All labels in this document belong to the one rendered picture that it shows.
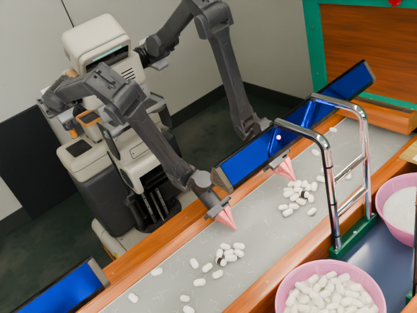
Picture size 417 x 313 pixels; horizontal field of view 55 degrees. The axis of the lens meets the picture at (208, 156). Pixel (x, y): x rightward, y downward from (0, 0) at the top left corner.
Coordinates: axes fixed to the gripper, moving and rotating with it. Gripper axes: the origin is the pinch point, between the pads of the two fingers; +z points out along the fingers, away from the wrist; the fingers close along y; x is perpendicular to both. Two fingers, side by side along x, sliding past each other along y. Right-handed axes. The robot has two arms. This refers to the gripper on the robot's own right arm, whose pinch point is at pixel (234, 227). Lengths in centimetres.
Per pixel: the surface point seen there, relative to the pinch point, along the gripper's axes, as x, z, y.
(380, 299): -29.8, 37.2, 6.7
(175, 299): -1.7, 5.1, -28.8
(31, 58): 104, -173, 5
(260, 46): 114, -100, 155
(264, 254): -7.1, 12.1, -0.7
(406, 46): -34, -8, 73
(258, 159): -33.3, -8.1, 5.5
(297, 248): -14.0, 16.7, 6.0
